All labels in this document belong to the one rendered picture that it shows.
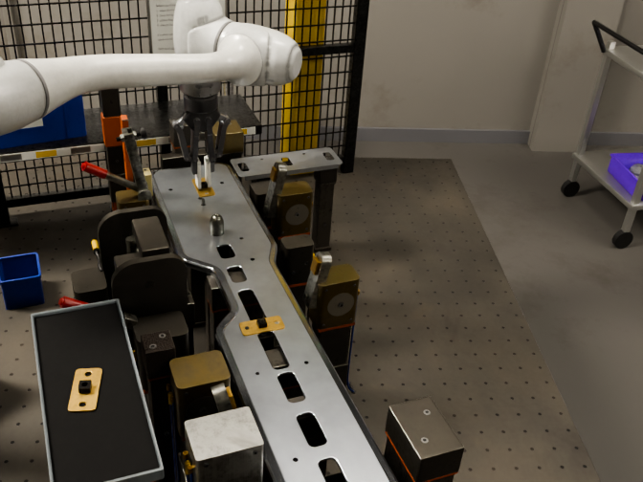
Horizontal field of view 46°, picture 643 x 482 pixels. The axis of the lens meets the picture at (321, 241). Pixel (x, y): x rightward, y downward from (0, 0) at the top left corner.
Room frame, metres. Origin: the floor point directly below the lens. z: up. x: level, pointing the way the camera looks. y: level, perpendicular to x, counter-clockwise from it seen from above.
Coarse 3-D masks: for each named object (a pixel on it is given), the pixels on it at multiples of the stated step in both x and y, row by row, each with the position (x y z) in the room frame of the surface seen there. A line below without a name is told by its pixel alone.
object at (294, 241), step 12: (288, 240) 1.44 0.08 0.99; (300, 240) 1.45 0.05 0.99; (312, 240) 1.45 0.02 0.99; (288, 252) 1.41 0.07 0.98; (300, 252) 1.42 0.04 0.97; (312, 252) 1.43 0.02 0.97; (288, 264) 1.41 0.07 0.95; (300, 264) 1.42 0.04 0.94; (288, 276) 1.41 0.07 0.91; (300, 276) 1.42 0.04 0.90; (300, 288) 1.43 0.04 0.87; (300, 300) 1.43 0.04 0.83
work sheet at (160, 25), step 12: (156, 0) 2.06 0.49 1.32; (168, 0) 2.07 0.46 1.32; (156, 12) 2.06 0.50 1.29; (168, 12) 2.07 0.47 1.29; (156, 24) 2.06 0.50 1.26; (168, 24) 2.07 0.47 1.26; (156, 36) 2.05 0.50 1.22; (168, 36) 2.07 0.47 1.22; (156, 48) 2.05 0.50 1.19; (168, 48) 2.07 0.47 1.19
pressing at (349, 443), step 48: (192, 192) 1.60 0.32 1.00; (240, 192) 1.62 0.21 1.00; (192, 240) 1.40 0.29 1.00; (240, 240) 1.41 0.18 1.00; (240, 288) 1.24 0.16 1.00; (288, 288) 1.26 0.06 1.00; (240, 336) 1.09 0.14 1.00; (288, 336) 1.10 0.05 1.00; (240, 384) 0.96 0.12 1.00; (336, 384) 0.98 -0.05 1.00; (288, 432) 0.86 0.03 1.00; (336, 432) 0.87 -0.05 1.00; (288, 480) 0.77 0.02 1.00; (384, 480) 0.78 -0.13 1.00
